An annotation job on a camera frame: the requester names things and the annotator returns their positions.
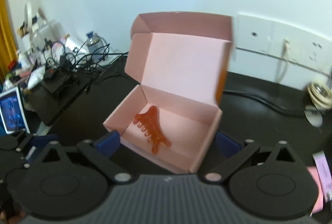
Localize orange scalp massage comb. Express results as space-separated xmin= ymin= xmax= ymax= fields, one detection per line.
xmin=133 ymin=106 xmax=172 ymax=154

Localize pink cardboard box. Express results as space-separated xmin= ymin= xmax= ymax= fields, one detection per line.
xmin=104 ymin=12 xmax=233 ymax=173

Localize pink paper card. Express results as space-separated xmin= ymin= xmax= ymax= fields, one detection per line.
xmin=307 ymin=151 xmax=331 ymax=214

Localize tablet with lit screen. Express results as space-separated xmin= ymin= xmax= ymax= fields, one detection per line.
xmin=1 ymin=86 xmax=30 ymax=135

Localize black box on desk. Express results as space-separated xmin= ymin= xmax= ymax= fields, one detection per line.
xmin=28 ymin=73 xmax=91 ymax=126

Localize silver desk grommet right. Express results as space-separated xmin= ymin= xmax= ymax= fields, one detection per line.
xmin=304 ymin=105 xmax=323 ymax=128

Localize small glass medicine bottle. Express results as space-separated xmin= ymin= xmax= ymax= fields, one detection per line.
xmin=85 ymin=31 xmax=103 ymax=54

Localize black cable on desk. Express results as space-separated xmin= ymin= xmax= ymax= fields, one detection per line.
xmin=222 ymin=90 xmax=312 ymax=118

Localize tangled black cables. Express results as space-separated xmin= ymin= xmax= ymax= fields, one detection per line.
xmin=42 ymin=39 xmax=131 ymax=85

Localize white wall socket panel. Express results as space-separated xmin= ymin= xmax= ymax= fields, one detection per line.
xmin=229 ymin=13 xmax=331 ymax=90

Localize coiled white cable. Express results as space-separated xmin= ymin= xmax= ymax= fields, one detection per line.
xmin=306 ymin=82 xmax=332 ymax=111

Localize white plugged cable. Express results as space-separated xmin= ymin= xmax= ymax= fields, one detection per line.
xmin=277 ymin=39 xmax=291 ymax=84

